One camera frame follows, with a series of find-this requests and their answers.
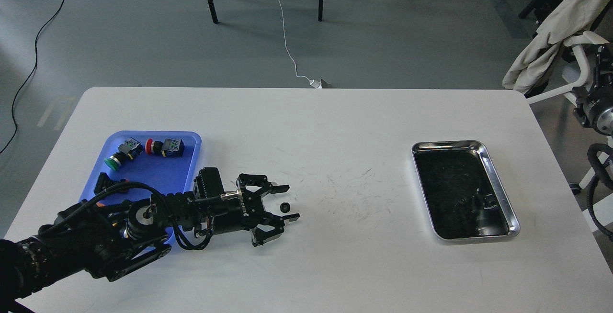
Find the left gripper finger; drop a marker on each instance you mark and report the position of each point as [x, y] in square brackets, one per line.
[258, 184]
[271, 227]

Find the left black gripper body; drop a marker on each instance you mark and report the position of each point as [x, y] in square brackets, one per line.
[243, 210]

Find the small black gear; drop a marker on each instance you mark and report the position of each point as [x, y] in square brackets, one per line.
[285, 207]

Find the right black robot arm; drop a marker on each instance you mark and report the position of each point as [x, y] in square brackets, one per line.
[598, 150]

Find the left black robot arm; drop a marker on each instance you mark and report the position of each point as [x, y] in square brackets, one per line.
[126, 226]

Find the blue plastic tray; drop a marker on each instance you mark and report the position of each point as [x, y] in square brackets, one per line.
[165, 174]

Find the white power adapter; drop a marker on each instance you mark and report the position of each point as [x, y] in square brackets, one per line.
[319, 84]

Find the silver metal tray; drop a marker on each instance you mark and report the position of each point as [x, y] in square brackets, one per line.
[465, 199]

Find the beige cloth on chair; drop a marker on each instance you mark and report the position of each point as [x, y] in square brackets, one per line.
[570, 18]

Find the red push button switch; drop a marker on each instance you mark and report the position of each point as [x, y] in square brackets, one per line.
[170, 147]

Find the green push button switch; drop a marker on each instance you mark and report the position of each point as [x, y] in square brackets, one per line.
[127, 151]

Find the black push button switch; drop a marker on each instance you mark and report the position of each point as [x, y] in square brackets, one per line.
[104, 182]

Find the white chair frame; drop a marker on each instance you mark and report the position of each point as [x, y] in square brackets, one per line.
[585, 55]

